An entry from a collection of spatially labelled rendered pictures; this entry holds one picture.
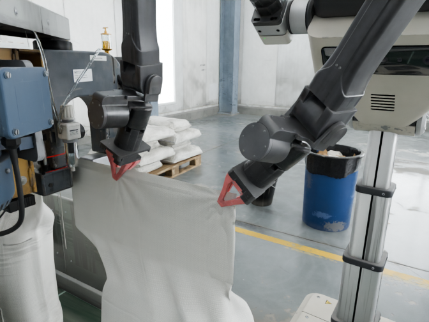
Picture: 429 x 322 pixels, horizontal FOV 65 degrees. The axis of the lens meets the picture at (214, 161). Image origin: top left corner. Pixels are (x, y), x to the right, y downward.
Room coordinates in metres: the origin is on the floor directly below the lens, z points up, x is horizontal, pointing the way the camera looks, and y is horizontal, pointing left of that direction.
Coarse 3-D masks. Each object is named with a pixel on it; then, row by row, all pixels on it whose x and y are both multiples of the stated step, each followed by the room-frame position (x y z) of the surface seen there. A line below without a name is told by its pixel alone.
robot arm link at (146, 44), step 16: (128, 0) 0.66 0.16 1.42; (144, 0) 0.66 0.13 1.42; (128, 16) 0.67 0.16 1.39; (144, 16) 0.67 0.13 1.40; (128, 32) 0.67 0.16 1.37; (144, 32) 0.67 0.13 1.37; (128, 48) 0.68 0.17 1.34; (144, 48) 0.67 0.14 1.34; (128, 64) 0.71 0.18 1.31; (144, 64) 0.68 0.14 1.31; (160, 64) 0.70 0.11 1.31; (128, 80) 0.70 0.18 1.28; (144, 80) 0.68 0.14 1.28
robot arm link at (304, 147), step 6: (294, 144) 0.51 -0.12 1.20; (300, 144) 0.53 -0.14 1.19; (306, 144) 0.55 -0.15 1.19; (294, 150) 0.52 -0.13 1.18; (300, 150) 0.52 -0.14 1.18; (306, 150) 0.54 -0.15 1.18; (288, 156) 0.53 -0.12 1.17; (294, 156) 0.52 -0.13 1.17; (300, 156) 0.53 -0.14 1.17; (282, 162) 0.53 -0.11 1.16; (288, 162) 0.53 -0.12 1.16; (294, 162) 0.53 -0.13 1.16; (282, 168) 0.54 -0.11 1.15; (288, 168) 0.54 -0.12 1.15
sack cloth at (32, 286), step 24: (48, 216) 0.98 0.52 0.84; (0, 240) 0.91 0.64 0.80; (24, 240) 0.93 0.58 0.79; (48, 240) 1.00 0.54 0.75; (0, 264) 0.91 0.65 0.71; (24, 264) 0.93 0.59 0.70; (48, 264) 1.00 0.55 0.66; (0, 288) 0.91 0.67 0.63; (24, 288) 0.92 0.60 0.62; (48, 288) 0.99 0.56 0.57; (24, 312) 0.91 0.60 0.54; (48, 312) 0.96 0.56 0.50
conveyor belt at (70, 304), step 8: (64, 296) 1.19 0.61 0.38; (72, 296) 1.19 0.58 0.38; (64, 304) 1.15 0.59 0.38; (72, 304) 1.15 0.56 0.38; (80, 304) 1.15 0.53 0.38; (88, 304) 1.15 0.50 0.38; (64, 312) 1.10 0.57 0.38; (72, 312) 1.10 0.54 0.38; (80, 312) 1.10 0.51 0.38; (88, 312) 1.10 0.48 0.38; (96, 312) 1.10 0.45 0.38; (64, 320) 1.06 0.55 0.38; (72, 320) 1.06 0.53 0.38; (80, 320) 1.06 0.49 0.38; (88, 320) 1.06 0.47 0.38; (96, 320) 1.06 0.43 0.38
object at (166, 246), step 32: (96, 192) 0.80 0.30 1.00; (128, 192) 0.74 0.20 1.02; (160, 192) 0.69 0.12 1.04; (192, 192) 0.65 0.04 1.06; (96, 224) 0.80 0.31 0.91; (128, 224) 0.74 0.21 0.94; (160, 224) 0.69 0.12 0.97; (192, 224) 0.65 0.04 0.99; (224, 224) 0.61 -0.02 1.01; (128, 256) 0.73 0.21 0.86; (160, 256) 0.69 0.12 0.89; (192, 256) 0.65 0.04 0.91; (224, 256) 0.61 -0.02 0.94; (128, 288) 0.66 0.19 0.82; (160, 288) 0.64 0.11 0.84; (192, 288) 0.62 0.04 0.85; (224, 288) 0.61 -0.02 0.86; (128, 320) 0.65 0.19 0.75; (160, 320) 0.60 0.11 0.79; (192, 320) 0.57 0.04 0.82; (224, 320) 0.56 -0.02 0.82
